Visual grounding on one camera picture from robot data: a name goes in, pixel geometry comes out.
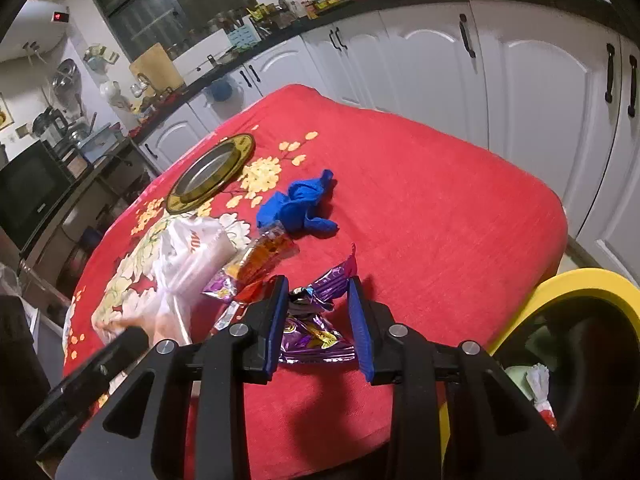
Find blue hanging cloth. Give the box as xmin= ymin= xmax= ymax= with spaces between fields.
xmin=206 ymin=77 xmax=233 ymax=103

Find gold rimmed metal plate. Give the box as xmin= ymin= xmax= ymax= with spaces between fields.
xmin=165 ymin=133 xmax=255 ymax=214

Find orange purple snack packet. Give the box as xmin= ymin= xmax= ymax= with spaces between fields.
xmin=202 ymin=221 xmax=298 ymax=302

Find black microwave oven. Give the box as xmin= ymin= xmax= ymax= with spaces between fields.
xmin=0 ymin=141 xmax=75 ymax=252

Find wooden cutting board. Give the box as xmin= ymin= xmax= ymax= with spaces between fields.
xmin=129 ymin=42 xmax=184 ymax=98

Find purple foil snack wrapper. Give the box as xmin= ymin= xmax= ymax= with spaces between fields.
xmin=279 ymin=245 xmax=357 ymax=365

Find blue glove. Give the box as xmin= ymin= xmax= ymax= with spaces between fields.
xmin=256 ymin=169 xmax=338 ymax=234

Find white water heater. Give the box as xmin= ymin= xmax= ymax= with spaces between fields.
xmin=0 ymin=0 xmax=70 ymax=62

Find white base cabinets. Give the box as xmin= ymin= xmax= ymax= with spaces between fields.
xmin=142 ymin=0 xmax=639 ymax=280

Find white plastic bag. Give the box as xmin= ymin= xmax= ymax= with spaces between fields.
xmin=91 ymin=214 xmax=238 ymax=346

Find red floral table blanket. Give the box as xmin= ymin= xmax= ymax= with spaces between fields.
xmin=60 ymin=83 xmax=570 ymax=480

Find yellow rimmed trash bin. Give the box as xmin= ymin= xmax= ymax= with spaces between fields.
xmin=438 ymin=266 xmax=640 ymax=461

